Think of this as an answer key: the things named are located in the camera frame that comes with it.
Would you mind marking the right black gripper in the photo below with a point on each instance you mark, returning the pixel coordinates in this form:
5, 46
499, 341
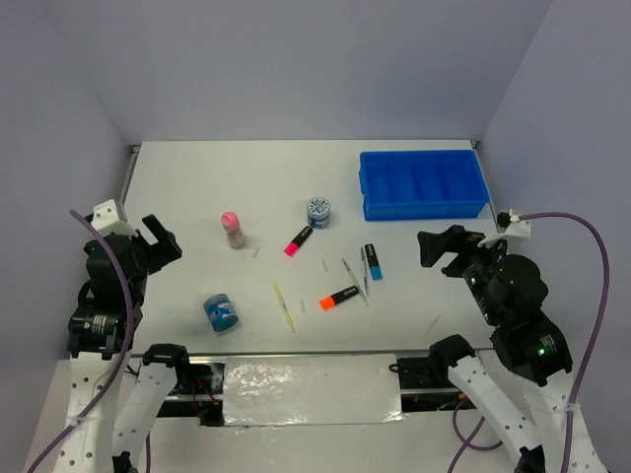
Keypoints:
455, 236

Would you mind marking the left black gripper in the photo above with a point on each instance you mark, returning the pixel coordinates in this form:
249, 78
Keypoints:
165, 250

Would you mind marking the yellow gel pen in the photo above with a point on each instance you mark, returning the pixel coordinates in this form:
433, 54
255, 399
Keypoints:
284, 308

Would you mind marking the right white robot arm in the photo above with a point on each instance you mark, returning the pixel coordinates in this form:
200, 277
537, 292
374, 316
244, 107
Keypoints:
509, 292

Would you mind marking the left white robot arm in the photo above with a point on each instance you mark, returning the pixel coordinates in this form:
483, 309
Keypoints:
102, 435

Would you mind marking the blue black highlighter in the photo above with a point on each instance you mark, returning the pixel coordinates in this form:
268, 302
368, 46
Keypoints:
373, 262

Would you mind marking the pink capped eraser bottle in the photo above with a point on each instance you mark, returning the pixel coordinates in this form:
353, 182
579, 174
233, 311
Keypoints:
232, 226

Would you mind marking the blue divided plastic bin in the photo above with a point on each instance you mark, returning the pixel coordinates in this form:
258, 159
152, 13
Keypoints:
421, 185

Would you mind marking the blue labelled tub lying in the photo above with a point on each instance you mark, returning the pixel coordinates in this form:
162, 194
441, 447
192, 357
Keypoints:
221, 313

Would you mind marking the blue patterned round jar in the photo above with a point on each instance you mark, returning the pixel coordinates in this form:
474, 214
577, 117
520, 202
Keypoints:
318, 213

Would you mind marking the orange black highlighter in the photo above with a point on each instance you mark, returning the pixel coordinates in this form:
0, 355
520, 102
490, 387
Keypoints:
338, 298

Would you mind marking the pink black highlighter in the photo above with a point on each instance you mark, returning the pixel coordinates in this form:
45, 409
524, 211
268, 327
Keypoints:
298, 241

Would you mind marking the silver foil plate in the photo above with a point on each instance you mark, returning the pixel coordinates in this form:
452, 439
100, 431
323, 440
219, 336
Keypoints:
311, 391

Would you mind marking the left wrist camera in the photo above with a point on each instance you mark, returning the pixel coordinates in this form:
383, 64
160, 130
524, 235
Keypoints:
109, 218

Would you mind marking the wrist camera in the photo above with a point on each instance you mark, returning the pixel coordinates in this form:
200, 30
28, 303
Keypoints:
512, 227
109, 218

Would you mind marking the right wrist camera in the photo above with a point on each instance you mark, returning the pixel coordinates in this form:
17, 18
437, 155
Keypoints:
512, 227

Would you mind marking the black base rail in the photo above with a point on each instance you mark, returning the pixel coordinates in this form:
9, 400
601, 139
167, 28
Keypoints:
201, 396

